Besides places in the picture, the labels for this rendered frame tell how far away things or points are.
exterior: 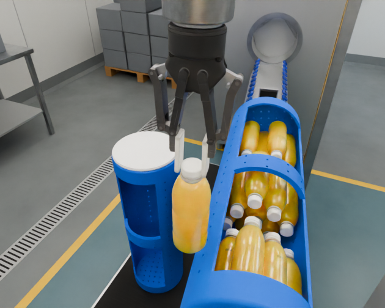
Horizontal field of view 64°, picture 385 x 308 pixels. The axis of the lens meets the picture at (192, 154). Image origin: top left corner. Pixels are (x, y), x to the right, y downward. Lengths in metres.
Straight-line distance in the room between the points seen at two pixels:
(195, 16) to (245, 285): 0.48
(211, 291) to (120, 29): 4.08
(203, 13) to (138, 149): 0.98
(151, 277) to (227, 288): 1.30
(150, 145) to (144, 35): 3.08
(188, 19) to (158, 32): 3.79
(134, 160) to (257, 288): 0.77
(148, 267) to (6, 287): 0.90
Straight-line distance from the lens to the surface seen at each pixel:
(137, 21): 4.29
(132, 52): 4.48
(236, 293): 0.64
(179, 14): 0.38
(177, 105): 0.45
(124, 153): 1.29
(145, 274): 1.94
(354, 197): 2.87
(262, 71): 2.40
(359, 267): 2.39
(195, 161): 0.52
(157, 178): 1.22
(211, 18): 0.38
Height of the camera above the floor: 1.78
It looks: 36 degrees down
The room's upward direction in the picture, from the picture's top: straight up
